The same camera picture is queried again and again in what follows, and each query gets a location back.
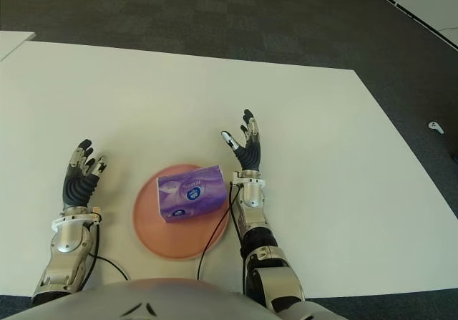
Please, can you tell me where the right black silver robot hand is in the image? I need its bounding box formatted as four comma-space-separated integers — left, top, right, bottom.
220, 108, 263, 173

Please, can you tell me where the purple tissue paper pack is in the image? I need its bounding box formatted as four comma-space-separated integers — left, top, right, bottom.
156, 165, 229, 225

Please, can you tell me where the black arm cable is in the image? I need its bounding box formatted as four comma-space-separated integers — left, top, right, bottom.
197, 182, 248, 296
84, 223, 130, 281

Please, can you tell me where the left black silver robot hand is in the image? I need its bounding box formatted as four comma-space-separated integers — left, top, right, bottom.
62, 139, 107, 210

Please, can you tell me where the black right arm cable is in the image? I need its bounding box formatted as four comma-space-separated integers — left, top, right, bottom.
197, 182, 248, 296

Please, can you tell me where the pink round plate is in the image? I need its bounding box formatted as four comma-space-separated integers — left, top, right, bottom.
132, 164, 230, 262

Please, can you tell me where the white side table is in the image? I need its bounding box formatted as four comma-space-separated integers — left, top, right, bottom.
0, 30, 36, 62

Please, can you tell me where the silver robot torso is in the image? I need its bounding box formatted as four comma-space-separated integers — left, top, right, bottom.
0, 277, 283, 320

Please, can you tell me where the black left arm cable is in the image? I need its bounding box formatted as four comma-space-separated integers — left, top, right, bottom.
84, 223, 130, 281

